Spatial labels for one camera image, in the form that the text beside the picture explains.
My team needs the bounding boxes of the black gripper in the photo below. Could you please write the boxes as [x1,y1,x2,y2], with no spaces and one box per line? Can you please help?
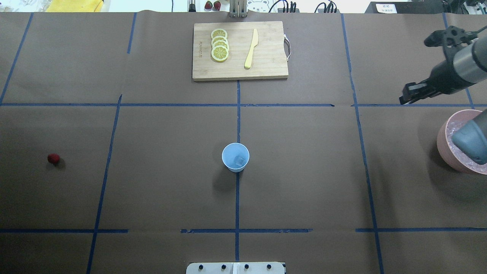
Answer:
[399,61,469,105]

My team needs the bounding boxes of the ice cube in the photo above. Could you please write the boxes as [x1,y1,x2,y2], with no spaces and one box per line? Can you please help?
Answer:
[233,155,247,169]

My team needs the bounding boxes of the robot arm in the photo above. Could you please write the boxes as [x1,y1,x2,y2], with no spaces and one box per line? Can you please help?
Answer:
[399,28,486,166]

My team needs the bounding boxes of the pile of clear ice cubes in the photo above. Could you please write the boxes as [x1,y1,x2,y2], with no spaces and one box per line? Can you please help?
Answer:
[445,120,486,175]

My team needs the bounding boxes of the light blue paper cup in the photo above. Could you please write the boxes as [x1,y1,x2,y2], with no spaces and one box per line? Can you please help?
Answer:
[221,143,250,173]

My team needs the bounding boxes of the pink bowl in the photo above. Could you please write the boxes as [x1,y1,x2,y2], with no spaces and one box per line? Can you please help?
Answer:
[436,109,486,175]

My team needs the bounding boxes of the bamboo cutting board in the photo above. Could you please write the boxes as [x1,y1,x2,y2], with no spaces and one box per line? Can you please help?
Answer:
[193,21,289,81]

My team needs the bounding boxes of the yellow plastic knife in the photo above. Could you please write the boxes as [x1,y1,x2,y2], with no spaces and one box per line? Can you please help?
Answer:
[244,28,259,70]

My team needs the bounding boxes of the bottom lemon slice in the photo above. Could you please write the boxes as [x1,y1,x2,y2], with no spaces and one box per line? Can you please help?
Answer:
[211,47,229,62]

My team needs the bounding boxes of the lemon slice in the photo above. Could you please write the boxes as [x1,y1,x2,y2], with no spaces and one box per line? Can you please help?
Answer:
[210,28,228,39]
[212,40,229,50]
[212,36,228,47]
[211,47,229,62]

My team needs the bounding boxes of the top lemon slice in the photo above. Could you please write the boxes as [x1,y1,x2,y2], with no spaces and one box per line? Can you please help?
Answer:
[210,28,228,39]

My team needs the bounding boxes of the right strawberry at table edge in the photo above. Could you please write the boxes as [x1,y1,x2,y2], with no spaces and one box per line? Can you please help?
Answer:
[213,1,221,11]

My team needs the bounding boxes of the strawberry at table edge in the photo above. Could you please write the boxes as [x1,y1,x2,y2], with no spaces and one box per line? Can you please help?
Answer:
[204,0,213,10]
[213,1,221,11]

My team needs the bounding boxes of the left strawberry at table edge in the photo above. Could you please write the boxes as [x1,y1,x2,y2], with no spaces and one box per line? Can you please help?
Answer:
[204,0,213,10]

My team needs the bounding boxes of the red strawberry on table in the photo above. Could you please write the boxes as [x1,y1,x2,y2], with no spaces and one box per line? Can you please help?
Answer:
[47,154,60,165]

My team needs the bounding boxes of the yellow cloth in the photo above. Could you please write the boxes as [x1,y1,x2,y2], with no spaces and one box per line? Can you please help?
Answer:
[46,0,104,13]

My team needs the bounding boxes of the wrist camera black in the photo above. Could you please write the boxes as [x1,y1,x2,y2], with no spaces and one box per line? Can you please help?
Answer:
[424,26,482,48]

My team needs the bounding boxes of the aluminium frame post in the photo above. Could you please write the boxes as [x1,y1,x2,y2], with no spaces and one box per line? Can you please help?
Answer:
[229,0,248,18]

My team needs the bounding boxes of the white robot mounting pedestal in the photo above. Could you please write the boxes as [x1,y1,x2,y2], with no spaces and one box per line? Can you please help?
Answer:
[186,261,286,274]

